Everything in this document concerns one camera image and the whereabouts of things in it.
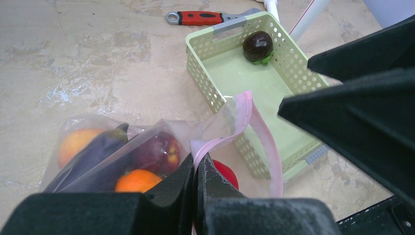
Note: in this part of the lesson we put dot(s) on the red handled adjustable wrench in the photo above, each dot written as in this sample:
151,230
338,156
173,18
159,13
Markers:
201,18

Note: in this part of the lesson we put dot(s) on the purple toy eggplant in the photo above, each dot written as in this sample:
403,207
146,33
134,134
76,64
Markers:
95,169

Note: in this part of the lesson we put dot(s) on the clear zip top bag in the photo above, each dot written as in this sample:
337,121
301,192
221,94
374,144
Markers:
195,138

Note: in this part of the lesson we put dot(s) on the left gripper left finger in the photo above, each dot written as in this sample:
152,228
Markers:
163,210

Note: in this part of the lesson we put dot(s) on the pink toy peach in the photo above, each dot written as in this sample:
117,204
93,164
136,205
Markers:
74,143

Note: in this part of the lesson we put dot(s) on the red toy tomato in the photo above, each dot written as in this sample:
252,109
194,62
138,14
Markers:
227,173

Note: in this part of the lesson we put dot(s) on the light green plastic basket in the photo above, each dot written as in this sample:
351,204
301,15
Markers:
217,65

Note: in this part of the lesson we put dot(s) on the dark purple toy tomato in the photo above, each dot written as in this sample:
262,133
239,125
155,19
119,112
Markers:
258,48

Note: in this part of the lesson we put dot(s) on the orange toy pumpkin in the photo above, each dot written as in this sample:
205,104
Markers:
138,180

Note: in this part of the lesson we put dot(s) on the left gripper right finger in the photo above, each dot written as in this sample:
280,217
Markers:
221,209

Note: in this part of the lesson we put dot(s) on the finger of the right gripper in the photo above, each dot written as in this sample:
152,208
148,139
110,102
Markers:
370,121
387,49

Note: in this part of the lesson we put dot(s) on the dark red toy apple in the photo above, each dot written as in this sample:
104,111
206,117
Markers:
159,155

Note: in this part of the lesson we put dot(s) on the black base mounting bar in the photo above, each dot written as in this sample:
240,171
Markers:
391,216

